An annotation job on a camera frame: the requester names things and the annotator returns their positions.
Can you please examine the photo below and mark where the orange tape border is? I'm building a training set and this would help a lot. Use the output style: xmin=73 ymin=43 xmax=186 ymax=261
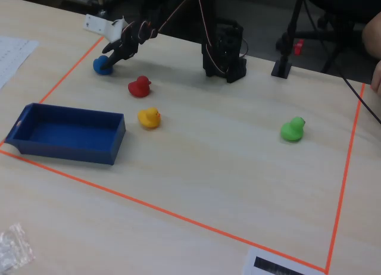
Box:
xmin=0 ymin=35 xmax=366 ymax=274

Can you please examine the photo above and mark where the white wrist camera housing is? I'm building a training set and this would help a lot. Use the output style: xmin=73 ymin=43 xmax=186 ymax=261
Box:
xmin=83 ymin=14 xmax=126 ymax=44

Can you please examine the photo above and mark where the blue rubber duck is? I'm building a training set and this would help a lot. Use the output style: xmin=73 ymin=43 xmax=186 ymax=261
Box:
xmin=92 ymin=55 xmax=114 ymax=76

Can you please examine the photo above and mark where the person's bare hand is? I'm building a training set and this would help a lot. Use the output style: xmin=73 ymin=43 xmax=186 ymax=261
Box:
xmin=370 ymin=60 xmax=381 ymax=96

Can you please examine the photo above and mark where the clear plastic bag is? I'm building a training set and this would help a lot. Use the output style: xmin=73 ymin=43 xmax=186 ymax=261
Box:
xmin=0 ymin=223 xmax=36 ymax=273

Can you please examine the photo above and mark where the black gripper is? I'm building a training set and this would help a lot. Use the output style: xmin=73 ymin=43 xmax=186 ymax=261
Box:
xmin=102 ymin=20 xmax=143 ymax=70

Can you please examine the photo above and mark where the black stand base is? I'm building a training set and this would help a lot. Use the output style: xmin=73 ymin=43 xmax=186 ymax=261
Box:
xmin=270 ymin=59 xmax=292 ymax=79

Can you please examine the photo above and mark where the black office chair base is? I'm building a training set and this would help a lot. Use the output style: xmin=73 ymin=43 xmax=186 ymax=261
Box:
xmin=276 ymin=10 xmax=367 ymax=75

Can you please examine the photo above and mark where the blue plastic box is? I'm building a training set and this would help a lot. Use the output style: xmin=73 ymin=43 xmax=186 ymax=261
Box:
xmin=4 ymin=102 xmax=126 ymax=166

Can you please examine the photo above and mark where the white paper with black bar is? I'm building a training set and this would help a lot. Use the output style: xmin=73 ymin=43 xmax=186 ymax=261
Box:
xmin=242 ymin=246 xmax=325 ymax=275

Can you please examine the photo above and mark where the white printed paper sheet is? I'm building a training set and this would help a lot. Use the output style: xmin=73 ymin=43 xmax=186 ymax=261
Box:
xmin=0 ymin=35 xmax=39 ymax=90

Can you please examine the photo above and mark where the red rubber duck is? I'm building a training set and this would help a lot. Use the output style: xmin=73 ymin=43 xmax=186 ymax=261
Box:
xmin=127 ymin=75 xmax=152 ymax=98

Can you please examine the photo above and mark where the person's bare forearm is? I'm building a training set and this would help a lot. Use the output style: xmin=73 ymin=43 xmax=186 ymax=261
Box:
xmin=361 ymin=12 xmax=381 ymax=60

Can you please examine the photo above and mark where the yellow rubber duck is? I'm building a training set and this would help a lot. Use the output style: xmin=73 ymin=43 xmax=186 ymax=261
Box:
xmin=137 ymin=107 xmax=162 ymax=129

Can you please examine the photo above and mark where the long black table cable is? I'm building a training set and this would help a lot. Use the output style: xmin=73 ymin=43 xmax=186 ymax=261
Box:
xmin=333 ymin=54 xmax=381 ymax=124

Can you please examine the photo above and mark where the green rubber duck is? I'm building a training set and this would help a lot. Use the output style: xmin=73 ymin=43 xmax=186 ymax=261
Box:
xmin=280 ymin=116 xmax=307 ymax=143

